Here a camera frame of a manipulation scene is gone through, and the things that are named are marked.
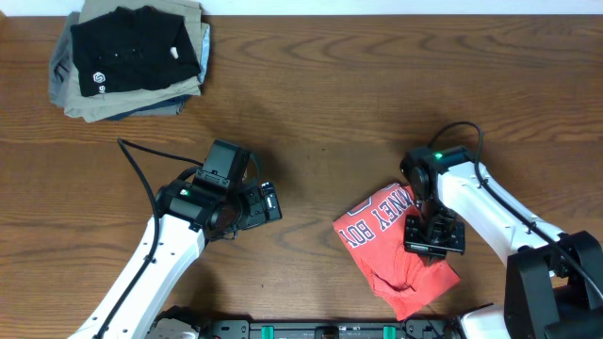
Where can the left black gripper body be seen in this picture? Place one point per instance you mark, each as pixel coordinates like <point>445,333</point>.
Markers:
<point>268,203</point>

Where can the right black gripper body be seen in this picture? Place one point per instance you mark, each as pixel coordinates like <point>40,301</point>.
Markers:
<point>433,241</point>

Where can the red-orange t-shirt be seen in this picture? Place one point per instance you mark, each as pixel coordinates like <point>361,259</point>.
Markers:
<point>373,233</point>

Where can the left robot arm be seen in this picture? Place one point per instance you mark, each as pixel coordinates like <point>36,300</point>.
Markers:
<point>174,238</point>

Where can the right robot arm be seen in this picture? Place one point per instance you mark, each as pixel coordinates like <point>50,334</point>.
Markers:
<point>553,282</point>

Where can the folded light blue garment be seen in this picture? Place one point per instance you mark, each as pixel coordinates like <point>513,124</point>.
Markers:
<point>205,51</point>

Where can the folded grey garment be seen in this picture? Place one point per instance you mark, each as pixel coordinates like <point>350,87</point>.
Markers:
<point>61,62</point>

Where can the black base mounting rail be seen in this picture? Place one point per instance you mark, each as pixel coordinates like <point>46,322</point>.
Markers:
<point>330,330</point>

